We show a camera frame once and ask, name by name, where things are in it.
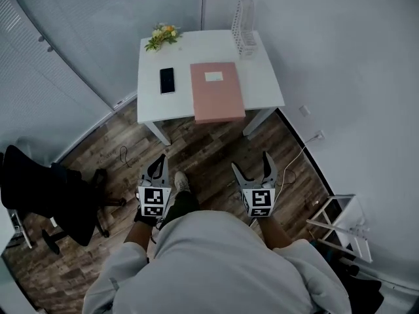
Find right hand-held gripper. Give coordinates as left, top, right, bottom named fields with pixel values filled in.
left=230, top=151, right=279, bottom=219

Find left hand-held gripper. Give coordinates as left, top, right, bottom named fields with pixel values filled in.
left=137, top=154, right=172, bottom=219

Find pink folder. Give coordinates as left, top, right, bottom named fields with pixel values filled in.
left=190, top=61, right=246, bottom=124

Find white perforated file holder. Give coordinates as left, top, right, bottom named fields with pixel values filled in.
left=230, top=0, right=259, bottom=60

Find person's left forearm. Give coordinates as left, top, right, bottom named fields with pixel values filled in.
left=123, top=222, right=153, bottom=252

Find person's right forearm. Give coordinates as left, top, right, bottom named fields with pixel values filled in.
left=259, top=215, right=294, bottom=251

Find person's left hand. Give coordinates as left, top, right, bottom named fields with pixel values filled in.
left=134, top=207, right=158, bottom=227

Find person's beige shoe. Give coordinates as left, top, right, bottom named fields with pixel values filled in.
left=173, top=171, right=192, bottom=194

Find person's dark trouser leg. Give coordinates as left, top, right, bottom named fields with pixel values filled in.
left=159, top=190, right=201, bottom=231

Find white table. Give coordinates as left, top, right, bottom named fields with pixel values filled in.
left=136, top=29, right=285, bottom=146

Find black smartphone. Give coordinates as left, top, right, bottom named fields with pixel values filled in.
left=159, top=67, right=175, bottom=95

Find person's light grey sweatshirt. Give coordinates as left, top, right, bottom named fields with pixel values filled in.
left=81, top=209, right=353, bottom=314

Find white shelf rack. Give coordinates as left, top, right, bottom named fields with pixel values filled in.
left=305, top=194, right=374, bottom=264

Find black office chair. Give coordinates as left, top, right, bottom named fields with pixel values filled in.
left=0, top=145, right=128, bottom=255

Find yellow and green flower bouquet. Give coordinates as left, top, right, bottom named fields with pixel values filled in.
left=144, top=22, right=183, bottom=52

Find black bag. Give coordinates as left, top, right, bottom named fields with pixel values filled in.
left=336, top=256, right=386, bottom=314

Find thin black cable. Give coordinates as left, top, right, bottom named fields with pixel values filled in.
left=118, top=145, right=136, bottom=169

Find white cable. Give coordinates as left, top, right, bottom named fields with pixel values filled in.
left=274, top=136, right=319, bottom=189

